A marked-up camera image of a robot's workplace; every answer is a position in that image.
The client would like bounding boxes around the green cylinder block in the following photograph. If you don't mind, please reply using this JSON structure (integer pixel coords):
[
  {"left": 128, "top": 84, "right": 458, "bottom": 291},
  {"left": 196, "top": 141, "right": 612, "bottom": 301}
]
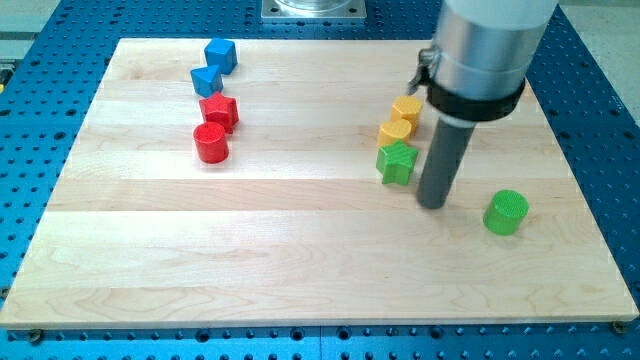
[{"left": 483, "top": 189, "right": 529, "bottom": 236}]

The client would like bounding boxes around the red star block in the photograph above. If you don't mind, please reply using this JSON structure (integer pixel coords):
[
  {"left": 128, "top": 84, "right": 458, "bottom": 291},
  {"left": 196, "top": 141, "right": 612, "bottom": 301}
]
[{"left": 199, "top": 92, "right": 239, "bottom": 134}]

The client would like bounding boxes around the yellow cylinder block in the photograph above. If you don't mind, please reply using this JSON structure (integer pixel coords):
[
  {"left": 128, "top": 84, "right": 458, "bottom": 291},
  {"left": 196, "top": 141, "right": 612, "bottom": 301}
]
[{"left": 377, "top": 119, "right": 412, "bottom": 147}]

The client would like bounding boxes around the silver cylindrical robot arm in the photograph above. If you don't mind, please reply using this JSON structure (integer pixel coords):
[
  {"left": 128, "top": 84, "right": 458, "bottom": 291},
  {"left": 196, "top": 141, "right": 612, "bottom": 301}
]
[{"left": 407, "top": 0, "right": 557, "bottom": 122}]

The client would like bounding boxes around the blue cube block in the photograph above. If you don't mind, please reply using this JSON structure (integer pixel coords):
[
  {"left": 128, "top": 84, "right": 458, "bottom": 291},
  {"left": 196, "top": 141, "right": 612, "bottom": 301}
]
[{"left": 204, "top": 38, "right": 238, "bottom": 75}]

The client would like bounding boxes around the green star block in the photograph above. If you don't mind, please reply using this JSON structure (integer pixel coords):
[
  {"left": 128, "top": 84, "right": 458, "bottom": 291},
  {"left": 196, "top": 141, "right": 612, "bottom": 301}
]
[{"left": 376, "top": 140, "right": 419, "bottom": 186}]

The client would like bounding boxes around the yellow hexagon block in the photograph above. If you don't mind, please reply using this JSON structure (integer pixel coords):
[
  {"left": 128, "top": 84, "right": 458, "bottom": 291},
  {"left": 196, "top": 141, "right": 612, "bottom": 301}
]
[{"left": 390, "top": 95, "right": 423, "bottom": 135}]

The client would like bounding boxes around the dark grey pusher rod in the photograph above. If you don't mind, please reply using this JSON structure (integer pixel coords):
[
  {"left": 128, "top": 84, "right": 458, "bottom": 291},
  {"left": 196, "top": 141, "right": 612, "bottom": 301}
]
[{"left": 416, "top": 117, "right": 475, "bottom": 209}]

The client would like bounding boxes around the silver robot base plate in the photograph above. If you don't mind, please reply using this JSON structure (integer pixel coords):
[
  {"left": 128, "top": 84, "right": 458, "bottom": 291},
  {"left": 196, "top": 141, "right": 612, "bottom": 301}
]
[{"left": 261, "top": 0, "right": 367, "bottom": 20}]

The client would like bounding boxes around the light wooden board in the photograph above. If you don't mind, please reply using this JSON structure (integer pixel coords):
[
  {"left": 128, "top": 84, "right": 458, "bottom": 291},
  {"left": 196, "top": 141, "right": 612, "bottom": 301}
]
[{"left": 1, "top": 39, "right": 638, "bottom": 329}]

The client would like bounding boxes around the blue perforated metal table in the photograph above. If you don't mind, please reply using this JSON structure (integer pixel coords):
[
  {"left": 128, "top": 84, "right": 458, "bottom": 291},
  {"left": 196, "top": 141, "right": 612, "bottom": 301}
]
[{"left": 1, "top": 0, "right": 639, "bottom": 359}]

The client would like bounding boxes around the red cylinder block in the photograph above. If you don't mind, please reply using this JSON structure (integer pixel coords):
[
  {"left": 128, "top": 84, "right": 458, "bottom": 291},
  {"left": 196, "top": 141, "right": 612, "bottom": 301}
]
[{"left": 193, "top": 122, "right": 229, "bottom": 164}]

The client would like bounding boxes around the blue triangle block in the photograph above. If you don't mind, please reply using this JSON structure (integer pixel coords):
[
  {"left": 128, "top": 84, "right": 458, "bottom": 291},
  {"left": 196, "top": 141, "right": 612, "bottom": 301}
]
[{"left": 190, "top": 65, "right": 224, "bottom": 98}]

